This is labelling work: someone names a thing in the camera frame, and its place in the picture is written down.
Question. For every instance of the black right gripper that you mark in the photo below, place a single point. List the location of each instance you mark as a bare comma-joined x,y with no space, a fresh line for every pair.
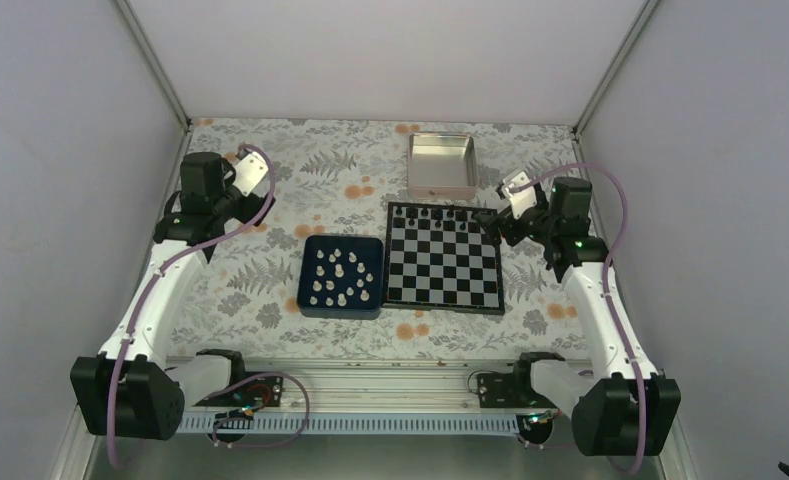
502,219

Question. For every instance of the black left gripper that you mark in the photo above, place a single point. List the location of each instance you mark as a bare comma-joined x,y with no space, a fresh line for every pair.
249,209

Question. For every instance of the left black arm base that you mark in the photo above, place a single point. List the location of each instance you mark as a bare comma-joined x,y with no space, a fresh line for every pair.
241,405

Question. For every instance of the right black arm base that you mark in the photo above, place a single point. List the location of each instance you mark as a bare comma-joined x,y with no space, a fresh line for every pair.
496,390

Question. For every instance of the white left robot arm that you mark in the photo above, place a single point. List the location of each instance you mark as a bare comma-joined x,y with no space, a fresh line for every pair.
128,389

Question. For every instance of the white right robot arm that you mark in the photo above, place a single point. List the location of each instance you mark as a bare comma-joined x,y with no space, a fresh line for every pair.
626,407

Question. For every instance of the black white chess board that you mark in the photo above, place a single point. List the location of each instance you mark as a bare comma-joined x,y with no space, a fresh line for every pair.
439,257

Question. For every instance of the floral patterned table mat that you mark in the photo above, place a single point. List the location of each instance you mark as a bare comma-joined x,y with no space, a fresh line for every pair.
338,177

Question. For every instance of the silver metal tin box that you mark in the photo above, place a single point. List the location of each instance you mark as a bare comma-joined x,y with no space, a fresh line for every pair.
442,166

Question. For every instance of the dark blue piece tray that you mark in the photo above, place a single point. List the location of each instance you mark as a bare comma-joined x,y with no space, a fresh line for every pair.
341,277

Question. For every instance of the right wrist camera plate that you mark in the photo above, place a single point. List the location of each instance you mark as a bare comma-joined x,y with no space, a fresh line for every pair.
517,188

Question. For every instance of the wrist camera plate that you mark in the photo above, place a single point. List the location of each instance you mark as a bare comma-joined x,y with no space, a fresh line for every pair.
517,188
250,170

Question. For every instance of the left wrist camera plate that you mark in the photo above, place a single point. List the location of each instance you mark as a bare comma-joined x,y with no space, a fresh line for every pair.
250,170

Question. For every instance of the aluminium frame post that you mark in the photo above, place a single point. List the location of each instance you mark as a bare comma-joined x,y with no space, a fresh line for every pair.
630,39
144,45

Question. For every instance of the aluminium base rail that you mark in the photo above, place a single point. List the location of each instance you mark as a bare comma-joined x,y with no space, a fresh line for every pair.
362,399

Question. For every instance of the right aluminium frame post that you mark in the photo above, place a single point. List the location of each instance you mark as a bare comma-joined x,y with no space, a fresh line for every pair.
630,39

